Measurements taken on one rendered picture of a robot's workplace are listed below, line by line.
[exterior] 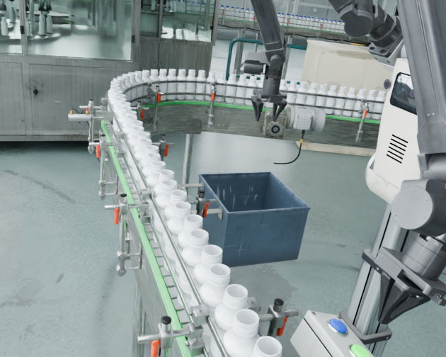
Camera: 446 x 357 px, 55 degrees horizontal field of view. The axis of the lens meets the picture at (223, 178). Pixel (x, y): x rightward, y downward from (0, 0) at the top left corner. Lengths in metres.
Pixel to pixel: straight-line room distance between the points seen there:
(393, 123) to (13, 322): 1.96
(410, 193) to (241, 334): 0.31
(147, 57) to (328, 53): 2.48
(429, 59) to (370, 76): 4.50
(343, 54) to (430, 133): 4.36
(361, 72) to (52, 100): 3.20
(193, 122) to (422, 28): 2.00
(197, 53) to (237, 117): 3.79
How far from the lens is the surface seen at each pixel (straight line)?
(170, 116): 2.48
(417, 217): 0.60
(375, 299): 1.40
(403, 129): 1.19
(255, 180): 1.76
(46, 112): 4.20
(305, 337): 0.79
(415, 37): 0.67
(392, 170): 1.21
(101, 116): 1.86
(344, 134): 2.73
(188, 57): 6.27
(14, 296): 2.60
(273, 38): 1.34
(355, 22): 1.27
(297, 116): 2.44
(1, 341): 2.37
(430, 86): 0.66
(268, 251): 1.56
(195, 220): 0.92
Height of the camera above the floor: 1.60
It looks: 24 degrees down
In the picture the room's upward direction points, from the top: 8 degrees clockwise
